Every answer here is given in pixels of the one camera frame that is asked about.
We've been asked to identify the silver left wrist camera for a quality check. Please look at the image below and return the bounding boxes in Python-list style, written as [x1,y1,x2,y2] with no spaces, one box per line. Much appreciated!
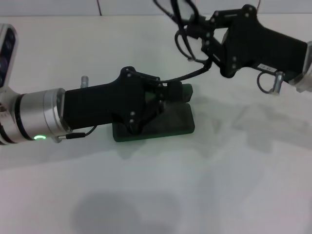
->
[0,23,19,92]

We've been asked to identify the black glasses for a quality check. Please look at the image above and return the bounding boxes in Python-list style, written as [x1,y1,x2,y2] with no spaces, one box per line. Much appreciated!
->
[153,0,213,85]

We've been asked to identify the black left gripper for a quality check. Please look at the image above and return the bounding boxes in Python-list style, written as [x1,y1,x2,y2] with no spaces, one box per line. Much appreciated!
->
[62,65,185,135]

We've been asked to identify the black left wrist plug cable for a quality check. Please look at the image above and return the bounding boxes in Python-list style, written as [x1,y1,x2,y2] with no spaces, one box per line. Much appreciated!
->
[57,125,100,142]

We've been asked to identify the green glasses case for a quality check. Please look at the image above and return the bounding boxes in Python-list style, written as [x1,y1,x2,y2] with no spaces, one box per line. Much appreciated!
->
[112,83,195,143]

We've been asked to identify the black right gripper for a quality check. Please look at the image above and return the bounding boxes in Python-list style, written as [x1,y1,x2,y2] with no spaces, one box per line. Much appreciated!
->
[187,4,308,78]

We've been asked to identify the right wrist connector cable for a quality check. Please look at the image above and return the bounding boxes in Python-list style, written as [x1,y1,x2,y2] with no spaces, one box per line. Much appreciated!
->
[257,71,285,96]

